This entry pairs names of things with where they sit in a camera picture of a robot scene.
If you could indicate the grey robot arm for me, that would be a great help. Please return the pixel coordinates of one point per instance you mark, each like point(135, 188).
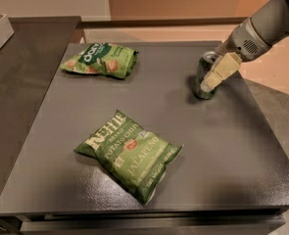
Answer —
point(271, 21)

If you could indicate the green soda can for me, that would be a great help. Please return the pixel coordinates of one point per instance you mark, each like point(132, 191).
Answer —
point(205, 64)

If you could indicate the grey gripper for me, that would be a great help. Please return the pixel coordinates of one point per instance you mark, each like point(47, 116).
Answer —
point(240, 45)

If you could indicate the green white snack bag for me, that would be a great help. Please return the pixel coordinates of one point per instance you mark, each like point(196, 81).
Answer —
point(106, 59)

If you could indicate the green jalapeno chip bag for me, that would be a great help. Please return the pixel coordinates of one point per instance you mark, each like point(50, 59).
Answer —
point(135, 157)

